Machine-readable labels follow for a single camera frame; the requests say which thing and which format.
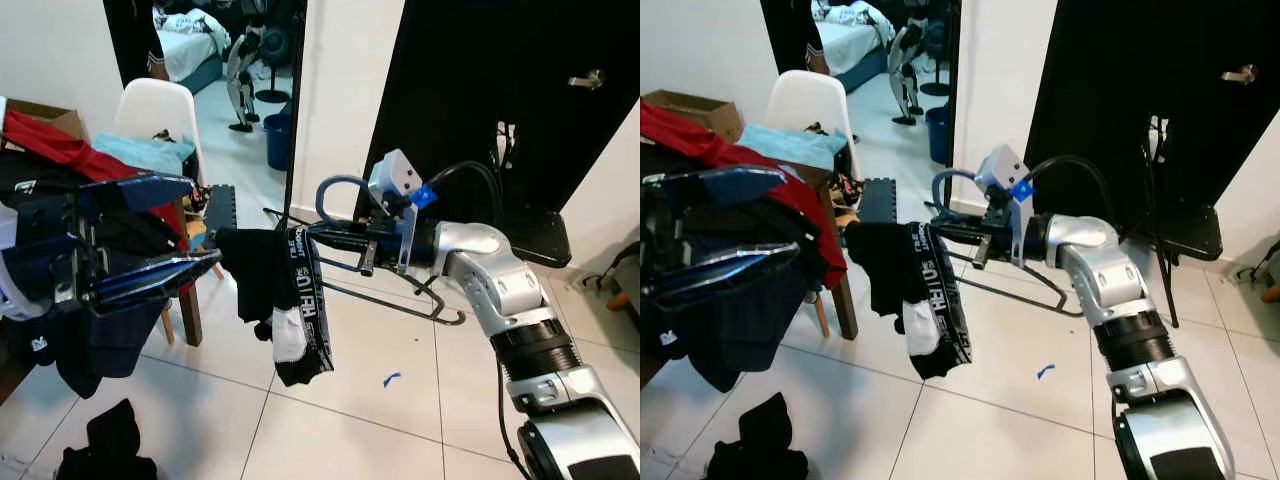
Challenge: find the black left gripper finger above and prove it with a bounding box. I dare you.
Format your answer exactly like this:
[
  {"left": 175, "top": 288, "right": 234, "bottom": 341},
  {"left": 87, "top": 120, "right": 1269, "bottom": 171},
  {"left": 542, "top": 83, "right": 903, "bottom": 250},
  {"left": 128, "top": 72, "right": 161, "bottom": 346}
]
[
  {"left": 80, "top": 173, "right": 198, "bottom": 216},
  {"left": 88, "top": 252, "right": 225, "bottom": 306},
  {"left": 695, "top": 166, "right": 791, "bottom": 206},
  {"left": 648, "top": 250, "right": 806, "bottom": 306}
]

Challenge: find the dark grey hanger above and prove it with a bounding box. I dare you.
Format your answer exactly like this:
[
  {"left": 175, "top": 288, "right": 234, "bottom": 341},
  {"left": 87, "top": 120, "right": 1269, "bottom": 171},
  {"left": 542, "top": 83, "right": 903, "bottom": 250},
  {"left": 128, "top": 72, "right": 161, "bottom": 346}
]
[
  {"left": 930, "top": 168, "right": 1086, "bottom": 319},
  {"left": 300, "top": 175, "right": 468, "bottom": 327}
]

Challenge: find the black underwear white waistband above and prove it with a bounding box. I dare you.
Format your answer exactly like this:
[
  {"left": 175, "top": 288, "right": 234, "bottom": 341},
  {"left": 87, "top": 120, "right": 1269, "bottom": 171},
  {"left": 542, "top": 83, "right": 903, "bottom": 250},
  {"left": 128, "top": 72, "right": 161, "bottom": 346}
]
[
  {"left": 215, "top": 225, "right": 336, "bottom": 388},
  {"left": 845, "top": 220, "right": 973, "bottom": 381}
]

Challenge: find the teal cloth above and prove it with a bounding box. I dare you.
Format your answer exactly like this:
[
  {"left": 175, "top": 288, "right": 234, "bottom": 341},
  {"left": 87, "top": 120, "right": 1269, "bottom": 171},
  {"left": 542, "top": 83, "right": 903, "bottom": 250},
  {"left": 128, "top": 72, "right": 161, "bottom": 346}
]
[
  {"left": 738, "top": 123, "right": 849, "bottom": 171},
  {"left": 93, "top": 130, "right": 198, "bottom": 179}
]

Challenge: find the dark wooden furniture leg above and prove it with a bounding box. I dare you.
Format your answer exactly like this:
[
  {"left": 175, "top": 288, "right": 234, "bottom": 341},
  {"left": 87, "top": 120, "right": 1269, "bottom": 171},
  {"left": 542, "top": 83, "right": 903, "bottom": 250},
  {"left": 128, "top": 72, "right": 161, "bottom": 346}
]
[
  {"left": 165, "top": 265, "right": 206, "bottom": 348},
  {"left": 815, "top": 270, "right": 859, "bottom": 341}
]

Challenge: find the pile of dark clothes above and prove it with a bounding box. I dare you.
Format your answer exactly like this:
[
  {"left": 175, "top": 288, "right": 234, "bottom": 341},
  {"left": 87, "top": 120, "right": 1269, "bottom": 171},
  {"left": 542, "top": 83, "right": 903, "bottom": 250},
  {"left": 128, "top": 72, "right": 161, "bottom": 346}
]
[
  {"left": 0, "top": 150, "right": 223, "bottom": 401},
  {"left": 640, "top": 140, "right": 851, "bottom": 393}
]

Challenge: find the dark foam floor mat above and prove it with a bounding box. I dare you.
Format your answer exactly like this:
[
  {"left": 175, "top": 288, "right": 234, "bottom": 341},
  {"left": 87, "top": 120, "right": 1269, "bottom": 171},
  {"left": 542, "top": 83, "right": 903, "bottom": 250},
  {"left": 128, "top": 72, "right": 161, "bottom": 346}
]
[
  {"left": 858, "top": 177, "right": 898, "bottom": 226},
  {"left": 203, "top": 183, "right": 239, "bottom": 233}
]

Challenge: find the white plastic chair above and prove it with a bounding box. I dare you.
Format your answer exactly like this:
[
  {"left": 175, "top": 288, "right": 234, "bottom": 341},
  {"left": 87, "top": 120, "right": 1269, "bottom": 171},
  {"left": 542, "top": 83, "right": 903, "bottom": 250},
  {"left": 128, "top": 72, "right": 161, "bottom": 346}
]
[
  {"left": 765, "top": 70, "right": 861, "bottom": 166},
  {"left": 112, "top": 78, "right": 208, "bottom": 191}
]

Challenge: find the cardboard box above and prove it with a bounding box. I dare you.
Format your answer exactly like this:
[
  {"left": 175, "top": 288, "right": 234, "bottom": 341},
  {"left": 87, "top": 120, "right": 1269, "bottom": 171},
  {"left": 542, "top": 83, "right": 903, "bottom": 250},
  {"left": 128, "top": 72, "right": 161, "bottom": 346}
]
[
  {"left": 5, "top": 97, "right": 88, "bottom": 141},
  {"left": 640, "top": 90, "right": 746, "bottom": 141}
]

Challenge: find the blue bucket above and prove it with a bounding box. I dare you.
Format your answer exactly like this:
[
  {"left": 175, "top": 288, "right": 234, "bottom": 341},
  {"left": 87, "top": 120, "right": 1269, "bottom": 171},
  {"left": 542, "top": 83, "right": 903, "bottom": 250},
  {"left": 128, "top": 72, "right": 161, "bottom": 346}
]
[
  {"left": 263, "top": 112, "right": 295, "bottom": 172},
  {"left": 925, "top": 105, "right": 951, "bottom": 166}
]

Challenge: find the black tripod stand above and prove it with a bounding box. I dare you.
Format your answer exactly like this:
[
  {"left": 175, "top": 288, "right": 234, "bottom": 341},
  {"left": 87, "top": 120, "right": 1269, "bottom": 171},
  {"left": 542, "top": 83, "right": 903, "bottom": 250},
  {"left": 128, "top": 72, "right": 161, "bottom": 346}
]
[
  {"left": 262, "top": 0, "right": 336, "bottom": 229},
  {"left": 925, "top": 0, "right": 986, "bottom": 223}
]

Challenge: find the bed with white sheet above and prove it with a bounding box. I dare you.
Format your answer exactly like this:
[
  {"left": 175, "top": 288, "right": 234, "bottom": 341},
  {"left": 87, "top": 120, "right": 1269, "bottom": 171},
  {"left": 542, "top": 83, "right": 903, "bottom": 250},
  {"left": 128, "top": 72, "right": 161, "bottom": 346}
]
[
  {"left": 155, "top": 8, "right": 233, "bottom": 98},
  {"left": 815, "top": 0, "right": 896, "bottom": 91}
]

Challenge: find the standing humanoid robot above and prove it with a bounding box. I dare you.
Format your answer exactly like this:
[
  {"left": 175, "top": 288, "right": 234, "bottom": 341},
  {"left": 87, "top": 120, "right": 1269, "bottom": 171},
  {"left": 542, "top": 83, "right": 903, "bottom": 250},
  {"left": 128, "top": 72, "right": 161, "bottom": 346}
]
[
  {"left": 224, "top": 25, "right": 267, "bottom": 134},
  {"left": 890, "top": 20, "right": 931, "bottom": 128}
]

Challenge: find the crumpled black garment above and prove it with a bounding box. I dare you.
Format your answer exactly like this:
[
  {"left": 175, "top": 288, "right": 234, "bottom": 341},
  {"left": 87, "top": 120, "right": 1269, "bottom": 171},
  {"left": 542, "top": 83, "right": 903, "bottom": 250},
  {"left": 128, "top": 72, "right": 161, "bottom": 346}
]
[
  {"left": 705, "top": 392, "right": 809, "bottom": 480},
  {"left": 55, "top": 398, "right": 159, "bottom": 480}
]

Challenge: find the black door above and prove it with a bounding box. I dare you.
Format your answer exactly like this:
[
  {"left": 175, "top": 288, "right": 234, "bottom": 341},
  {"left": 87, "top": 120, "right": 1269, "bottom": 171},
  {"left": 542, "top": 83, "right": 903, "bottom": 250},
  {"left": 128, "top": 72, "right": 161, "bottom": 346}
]
[
  {"left": 355, "top": 0, "right": 641, "bottom": 241},
  {"left": 1022, "top": 0, "right": 1280, "bottom": 236}
]

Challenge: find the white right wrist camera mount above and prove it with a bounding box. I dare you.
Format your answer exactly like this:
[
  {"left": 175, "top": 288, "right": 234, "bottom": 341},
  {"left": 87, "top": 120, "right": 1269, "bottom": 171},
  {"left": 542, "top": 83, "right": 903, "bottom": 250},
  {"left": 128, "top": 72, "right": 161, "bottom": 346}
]
[
  {"left": 367, "top": 148, "right": 438, "bottom": 273},
  {"left": 975, "top": 143, "right": 1041, "bottom": 266}
]

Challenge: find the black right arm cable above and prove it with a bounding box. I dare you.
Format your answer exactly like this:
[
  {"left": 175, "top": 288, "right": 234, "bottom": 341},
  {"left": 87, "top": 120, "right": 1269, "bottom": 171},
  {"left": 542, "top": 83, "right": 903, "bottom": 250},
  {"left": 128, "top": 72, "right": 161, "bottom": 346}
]
[
  {"left": 425, "top": 160, "right": 531, "bottom": 480},
  {"left": 1030, "top": 155, "right": 1126, "bottom": 480}
]

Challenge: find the black pedestal fan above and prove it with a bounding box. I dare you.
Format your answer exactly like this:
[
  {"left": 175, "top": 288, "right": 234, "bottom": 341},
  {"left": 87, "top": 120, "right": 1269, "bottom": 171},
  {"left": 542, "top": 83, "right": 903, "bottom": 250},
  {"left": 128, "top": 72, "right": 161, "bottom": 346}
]
[
  {"left": 255, "top": 0, "right": 301, "bottom": 106},
  {"left": 918, "top": 0, "right": 956, "bottom": 99}
]

